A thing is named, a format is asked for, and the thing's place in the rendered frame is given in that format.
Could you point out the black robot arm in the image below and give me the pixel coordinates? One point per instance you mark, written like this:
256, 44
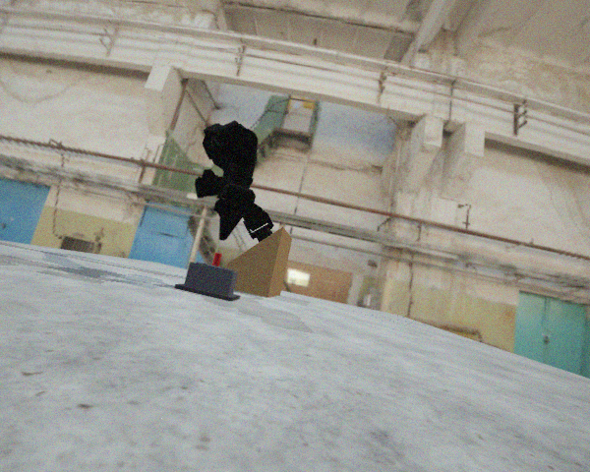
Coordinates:
233, 146

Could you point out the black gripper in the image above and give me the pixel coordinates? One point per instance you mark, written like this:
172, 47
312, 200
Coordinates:
236, 193

